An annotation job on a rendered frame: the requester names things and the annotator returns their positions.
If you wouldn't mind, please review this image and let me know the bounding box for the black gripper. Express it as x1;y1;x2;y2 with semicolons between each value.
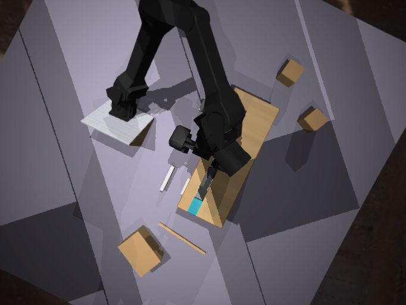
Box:
168;125;226;173

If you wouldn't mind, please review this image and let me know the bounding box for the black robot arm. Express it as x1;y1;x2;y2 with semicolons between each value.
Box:
106;0;251;177

